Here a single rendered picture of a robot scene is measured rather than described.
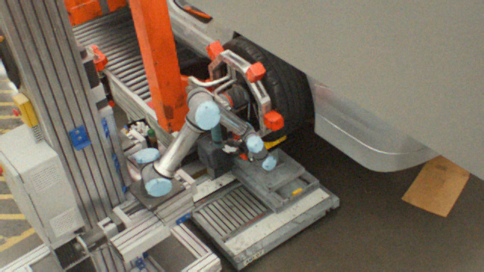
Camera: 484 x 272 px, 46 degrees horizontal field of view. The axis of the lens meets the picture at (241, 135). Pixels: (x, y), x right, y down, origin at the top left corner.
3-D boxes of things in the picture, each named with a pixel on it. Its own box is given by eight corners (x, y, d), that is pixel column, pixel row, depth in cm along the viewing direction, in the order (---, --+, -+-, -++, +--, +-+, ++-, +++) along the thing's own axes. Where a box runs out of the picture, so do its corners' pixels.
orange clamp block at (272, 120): (274, 119, 328) (283, 126, 322) (263, 125, 324) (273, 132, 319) (273, 109, 323) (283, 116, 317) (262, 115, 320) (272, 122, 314)
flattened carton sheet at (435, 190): (474, 167, 397) (475, 163, 395) (445, 218, 365) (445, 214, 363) (432, 153, 412) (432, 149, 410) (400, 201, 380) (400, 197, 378)
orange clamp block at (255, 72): (262, 78, 319) (266, 71, 311) (250, 84, 315) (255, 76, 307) (255, 68, 320) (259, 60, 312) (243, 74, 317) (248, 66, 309)
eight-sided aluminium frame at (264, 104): (274, 151, 342) (269, 75, 308) (265, 156, 339) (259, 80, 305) (223, 111, 378) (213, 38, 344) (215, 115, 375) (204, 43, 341)
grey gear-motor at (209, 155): (262, 162, 410) (259, 124, 388) (214, 190, 393) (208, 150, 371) (247, 149, 422) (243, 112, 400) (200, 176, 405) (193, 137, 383)
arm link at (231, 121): (175, 92, 270) (240, 138, 301) (182, 104, 262) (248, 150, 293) (192, 75, 268) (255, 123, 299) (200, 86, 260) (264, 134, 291)
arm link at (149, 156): (160, 162, 292) (155, 141, 284) (167, 178, 282) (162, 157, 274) (138, 168, 289) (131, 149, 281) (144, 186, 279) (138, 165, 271)
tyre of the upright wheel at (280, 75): (306, 42, 311) (237, 17, 360) (271, 59, 302) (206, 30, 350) (318, 142, 347) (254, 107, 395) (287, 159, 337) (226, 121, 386)
